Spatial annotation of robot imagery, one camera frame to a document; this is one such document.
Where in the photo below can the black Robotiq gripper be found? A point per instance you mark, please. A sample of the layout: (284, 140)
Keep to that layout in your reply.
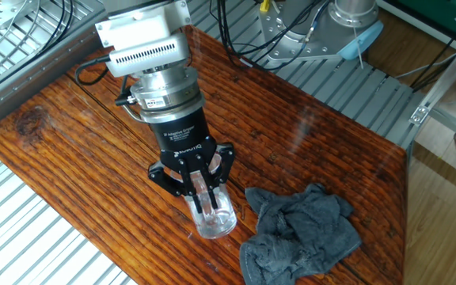
(182, 132)

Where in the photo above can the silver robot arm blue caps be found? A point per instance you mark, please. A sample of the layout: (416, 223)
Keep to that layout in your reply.
(352, 10)

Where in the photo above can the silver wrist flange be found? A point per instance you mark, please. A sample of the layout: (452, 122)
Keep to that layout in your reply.
(168, 95)

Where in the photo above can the wood grain table board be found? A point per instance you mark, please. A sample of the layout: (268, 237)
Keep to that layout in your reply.
(311, 150)

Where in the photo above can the dark grey towel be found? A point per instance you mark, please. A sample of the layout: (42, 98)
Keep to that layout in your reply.
(299, 237)

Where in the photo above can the yellow clip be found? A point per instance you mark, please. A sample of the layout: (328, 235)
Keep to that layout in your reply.
(264, 5)

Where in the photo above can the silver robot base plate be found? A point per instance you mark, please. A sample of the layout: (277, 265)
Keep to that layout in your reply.
(291, 43)

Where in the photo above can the grey pedestal with plate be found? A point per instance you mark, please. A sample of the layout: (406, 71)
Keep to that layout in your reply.
(2, 12)

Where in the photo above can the aluminium profile frame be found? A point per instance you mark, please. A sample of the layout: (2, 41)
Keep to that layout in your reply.
(445, 75)

